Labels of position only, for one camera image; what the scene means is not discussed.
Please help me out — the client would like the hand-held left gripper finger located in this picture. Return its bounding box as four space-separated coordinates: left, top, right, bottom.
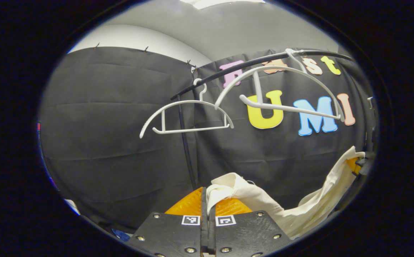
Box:
126 187 208 257
208 197 294 257

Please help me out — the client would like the cream collared shirt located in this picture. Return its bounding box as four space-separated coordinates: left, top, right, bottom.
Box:
206 146 366 239

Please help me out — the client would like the large white clothes hanger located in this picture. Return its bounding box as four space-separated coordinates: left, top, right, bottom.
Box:
214 49 345 122

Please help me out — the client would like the small white clothes hanger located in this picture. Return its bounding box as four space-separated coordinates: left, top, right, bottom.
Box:
139 79 234 139

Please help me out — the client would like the blue item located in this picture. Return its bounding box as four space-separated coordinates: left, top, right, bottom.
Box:
112 228 132 242

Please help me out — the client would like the black backdrop cloth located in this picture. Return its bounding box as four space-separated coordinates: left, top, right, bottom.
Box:
39 46 378 234

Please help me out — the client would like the large ceiling light panel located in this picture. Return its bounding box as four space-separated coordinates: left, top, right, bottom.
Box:
180 0 266 10

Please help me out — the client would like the black clothes rail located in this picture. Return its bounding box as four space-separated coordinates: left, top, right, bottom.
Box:
171 50 377 190

